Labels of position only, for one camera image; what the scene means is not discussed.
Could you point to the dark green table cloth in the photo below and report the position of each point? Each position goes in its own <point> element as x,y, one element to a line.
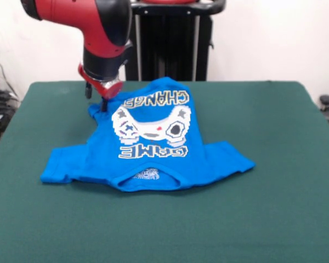
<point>98,233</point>

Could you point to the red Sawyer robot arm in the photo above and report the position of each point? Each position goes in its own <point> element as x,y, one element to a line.
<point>98,33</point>

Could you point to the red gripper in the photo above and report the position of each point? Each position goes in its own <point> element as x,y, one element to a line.
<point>108,90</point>

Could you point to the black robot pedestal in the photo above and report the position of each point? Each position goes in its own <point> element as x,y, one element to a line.
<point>167,41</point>

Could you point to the blue printed t-shirt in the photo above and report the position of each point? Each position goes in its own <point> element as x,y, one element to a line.
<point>98,164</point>

